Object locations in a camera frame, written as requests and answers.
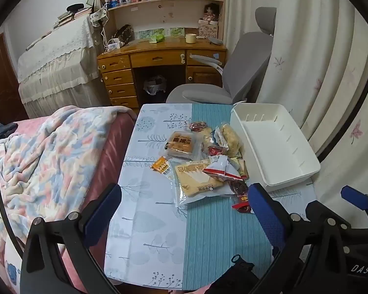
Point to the large toast bread packet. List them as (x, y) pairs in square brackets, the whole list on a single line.
[(196, 183)]

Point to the pale yellow snack packet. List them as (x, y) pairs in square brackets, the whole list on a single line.
[(240, 165)]

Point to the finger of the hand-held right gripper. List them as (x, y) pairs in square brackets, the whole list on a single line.
[(319, 209), (354, 194)]

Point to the dark blue cloth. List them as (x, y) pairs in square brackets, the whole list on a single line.
[(6, 130)]

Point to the stack of books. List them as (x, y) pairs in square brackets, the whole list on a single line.
[(70, 18)]

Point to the cream mug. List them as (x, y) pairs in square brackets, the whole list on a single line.
[(190, 38)]

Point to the grey pouch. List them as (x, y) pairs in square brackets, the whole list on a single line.
[(214, 40)]

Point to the red white cake packet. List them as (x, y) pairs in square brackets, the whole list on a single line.
[(222, 168)]

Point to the white power strip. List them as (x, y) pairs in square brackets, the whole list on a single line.
[(113, 45)]

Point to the black trash bin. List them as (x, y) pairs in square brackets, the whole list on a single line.
[(155, 85)]

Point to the grey office chair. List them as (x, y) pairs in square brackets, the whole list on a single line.
[(248, 64)]

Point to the camouflage pouch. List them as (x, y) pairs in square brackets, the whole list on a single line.
[(124, 33)]

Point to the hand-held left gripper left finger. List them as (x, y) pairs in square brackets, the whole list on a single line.
[(102, 213)]

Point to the floral fleece blanket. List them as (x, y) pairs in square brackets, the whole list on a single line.
[(49, 165)]

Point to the green picture card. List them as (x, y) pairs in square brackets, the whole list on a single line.
[(144, 33), (177, 31)]

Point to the small orange snack packet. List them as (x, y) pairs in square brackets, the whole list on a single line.
[(160, 165)]

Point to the leaf print blue tablecloth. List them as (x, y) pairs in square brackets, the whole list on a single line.
[(159, 235)]

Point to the green cloth item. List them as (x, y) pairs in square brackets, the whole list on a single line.
[(158, 38)]

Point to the clear bun packet orange label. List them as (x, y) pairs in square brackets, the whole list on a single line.
[(182, 145)]

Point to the wooden desk with drawers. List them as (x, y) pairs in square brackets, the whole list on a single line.
[(159, 58)]

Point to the black hat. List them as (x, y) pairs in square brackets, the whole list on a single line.
[(75, 7)]

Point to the dark haired doll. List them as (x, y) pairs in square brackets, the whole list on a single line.
[(211, 11)]

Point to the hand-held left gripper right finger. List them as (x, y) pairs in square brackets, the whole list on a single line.
[(268, 217)]

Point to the floral cloth pouch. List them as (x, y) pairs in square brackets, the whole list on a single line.
[(98, 16)]

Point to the pink bed sheet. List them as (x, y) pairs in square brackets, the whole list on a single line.
[(110, 159)]

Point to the white printed box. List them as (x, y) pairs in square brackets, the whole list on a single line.
[(207, 27)]

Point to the white plastic bin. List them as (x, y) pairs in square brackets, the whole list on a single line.
[(273, 147)]

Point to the pale rice cracker packet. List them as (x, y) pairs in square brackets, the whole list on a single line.
[(230, 139), (207, 137)]

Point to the small red snack packet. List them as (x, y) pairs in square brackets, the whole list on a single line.
[(216, 150)]

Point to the white pillow blue print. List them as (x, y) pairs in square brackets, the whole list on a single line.
[(12, 272)]

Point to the walnut muffin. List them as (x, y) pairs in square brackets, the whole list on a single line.
[(198, 126)]

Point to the brown wooden door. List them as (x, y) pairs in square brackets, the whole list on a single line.
[(0, 79)]

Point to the dark red date packet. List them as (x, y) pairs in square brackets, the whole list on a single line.
[(240, 194)]

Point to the white floral curtain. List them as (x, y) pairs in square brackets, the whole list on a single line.
[(309, 52)]

